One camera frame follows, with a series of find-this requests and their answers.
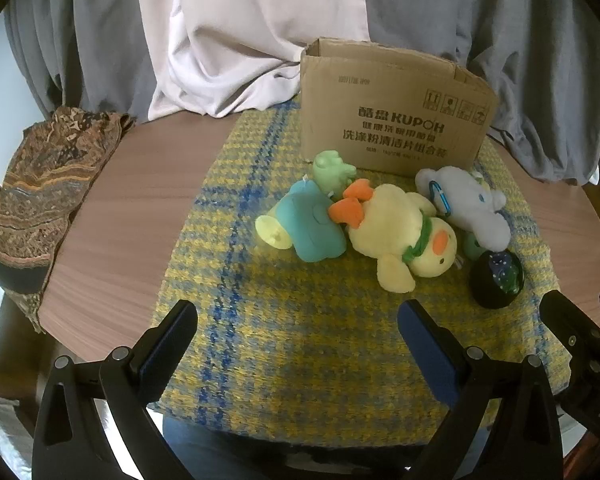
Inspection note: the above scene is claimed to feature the brown cardboard box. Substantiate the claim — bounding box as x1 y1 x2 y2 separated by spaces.
299 36 499 179

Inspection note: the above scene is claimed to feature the yellow duck plush toy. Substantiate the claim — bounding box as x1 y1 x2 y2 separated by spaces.
328 178 465 293

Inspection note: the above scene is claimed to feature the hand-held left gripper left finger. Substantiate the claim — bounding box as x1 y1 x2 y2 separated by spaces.
32 300 201 480

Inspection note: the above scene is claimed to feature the light green frog toy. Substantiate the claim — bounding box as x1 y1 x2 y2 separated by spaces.
312 151 357 195

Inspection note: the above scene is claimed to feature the black starry ball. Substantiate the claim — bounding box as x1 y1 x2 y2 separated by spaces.
468 249 525 309

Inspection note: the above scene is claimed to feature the green round toy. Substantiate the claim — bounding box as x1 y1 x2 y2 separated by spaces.
462 234 487 261

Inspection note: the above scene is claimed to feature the teal plush toy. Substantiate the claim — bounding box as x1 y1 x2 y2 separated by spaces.
276 180 349 263

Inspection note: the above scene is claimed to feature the yellow cup with straw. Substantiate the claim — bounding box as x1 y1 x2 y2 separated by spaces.
256 215 295 250

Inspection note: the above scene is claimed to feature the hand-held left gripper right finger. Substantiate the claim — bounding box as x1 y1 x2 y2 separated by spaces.
397 299 563 480

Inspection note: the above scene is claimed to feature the blue carabiner clip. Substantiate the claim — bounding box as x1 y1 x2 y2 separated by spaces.
428 180 453 217

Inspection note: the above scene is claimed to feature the brown patterned cloth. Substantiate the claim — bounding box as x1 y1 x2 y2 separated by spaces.
0 106 137 333

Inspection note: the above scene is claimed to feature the grey curtain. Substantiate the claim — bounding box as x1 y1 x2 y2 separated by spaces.
2 0 600 186

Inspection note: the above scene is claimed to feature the yellow and blue woven mat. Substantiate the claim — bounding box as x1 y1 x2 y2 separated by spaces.
147 97 563 448

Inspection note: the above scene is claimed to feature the white and blue plush toy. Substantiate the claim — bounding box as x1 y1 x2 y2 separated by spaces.
414 165 512 251

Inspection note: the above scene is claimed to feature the white curtain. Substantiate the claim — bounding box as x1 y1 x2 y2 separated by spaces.
134 0 371 121

